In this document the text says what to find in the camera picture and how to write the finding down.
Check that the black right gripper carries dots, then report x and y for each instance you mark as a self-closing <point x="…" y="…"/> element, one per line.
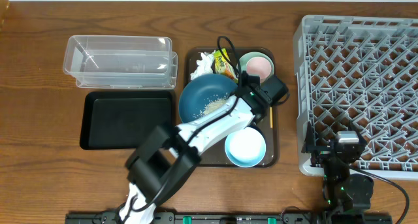
<point x="322" y="151"/>

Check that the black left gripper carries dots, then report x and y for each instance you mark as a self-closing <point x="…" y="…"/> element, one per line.
<point x="262" y="115"/>

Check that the pink cup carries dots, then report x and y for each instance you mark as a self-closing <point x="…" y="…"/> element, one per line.
<point x="259" y="66"/>

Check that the mint green bowl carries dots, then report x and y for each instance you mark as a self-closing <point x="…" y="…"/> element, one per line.
<point x="246" y="57"/>

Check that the pile of rice grains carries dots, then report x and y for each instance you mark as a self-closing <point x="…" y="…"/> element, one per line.
<point x="214" y="102"/>

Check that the light blue bowl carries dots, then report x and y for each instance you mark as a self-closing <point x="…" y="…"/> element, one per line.
<point x="245" y="148"/>

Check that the dark blue plate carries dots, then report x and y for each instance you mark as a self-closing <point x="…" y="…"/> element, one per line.
<point x="195" y="94"/>

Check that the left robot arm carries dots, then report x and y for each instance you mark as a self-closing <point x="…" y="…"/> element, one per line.
<point x="161" y="165"/>

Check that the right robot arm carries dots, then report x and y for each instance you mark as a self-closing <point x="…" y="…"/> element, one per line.
<point x="348" y="195"/>

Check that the grey dishwasher rack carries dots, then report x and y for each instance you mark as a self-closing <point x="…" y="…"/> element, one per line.
<point x="360" y="71"/>

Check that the wooden chopstick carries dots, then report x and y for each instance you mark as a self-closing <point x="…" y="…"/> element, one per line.
<point x="271" y="117"/>

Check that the brown serving tray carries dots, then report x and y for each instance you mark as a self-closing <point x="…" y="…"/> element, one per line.
<point x="216" y="156"/>

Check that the yellow snack wrapper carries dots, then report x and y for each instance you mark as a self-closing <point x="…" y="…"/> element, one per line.
<point x="222" y="66"/>

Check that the crumpled white tissue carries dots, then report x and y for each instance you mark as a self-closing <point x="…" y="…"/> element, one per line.
<point x="204" y="65"/>

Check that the clear plastic bin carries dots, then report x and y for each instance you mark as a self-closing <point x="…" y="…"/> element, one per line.
<point x="121" y="62"/>

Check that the black tray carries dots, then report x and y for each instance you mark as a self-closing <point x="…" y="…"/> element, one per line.
<point x="123" y="119"/>

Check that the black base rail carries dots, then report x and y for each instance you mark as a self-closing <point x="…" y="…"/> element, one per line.
<point x="171" y="218"/>

